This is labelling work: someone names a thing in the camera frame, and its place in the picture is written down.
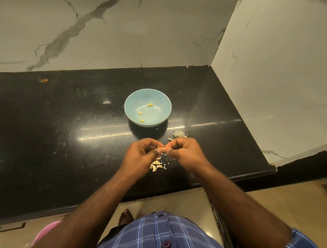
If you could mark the person's left forearm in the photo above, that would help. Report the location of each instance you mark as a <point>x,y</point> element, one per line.
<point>87,217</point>

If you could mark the person's right forearm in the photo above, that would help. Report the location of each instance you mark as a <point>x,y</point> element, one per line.
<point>248,212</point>

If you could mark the pile of garlic skins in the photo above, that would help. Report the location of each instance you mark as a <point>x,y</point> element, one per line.
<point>158,164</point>

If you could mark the pink plastic bucket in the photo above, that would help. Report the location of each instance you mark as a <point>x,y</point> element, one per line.
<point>46,231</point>

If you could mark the small orange scrap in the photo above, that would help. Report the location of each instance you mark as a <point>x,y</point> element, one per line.
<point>43,80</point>

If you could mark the garlic peel scrap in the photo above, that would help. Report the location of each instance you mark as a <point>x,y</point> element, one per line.
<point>178,135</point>

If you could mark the blue plaid shirt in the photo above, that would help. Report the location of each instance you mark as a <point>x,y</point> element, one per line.
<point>163,236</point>

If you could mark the black cabinet trim strip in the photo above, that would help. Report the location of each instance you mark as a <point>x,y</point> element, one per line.
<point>219,227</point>

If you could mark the person's left foot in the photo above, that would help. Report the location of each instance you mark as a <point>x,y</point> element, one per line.
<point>125,217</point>

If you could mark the person's right hand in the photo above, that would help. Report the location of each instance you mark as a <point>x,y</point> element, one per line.
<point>190,156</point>

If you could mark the person's left hand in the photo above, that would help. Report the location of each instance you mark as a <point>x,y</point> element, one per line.
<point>137,161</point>

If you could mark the light blue bowl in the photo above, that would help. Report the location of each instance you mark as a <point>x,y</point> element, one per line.
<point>147,107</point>

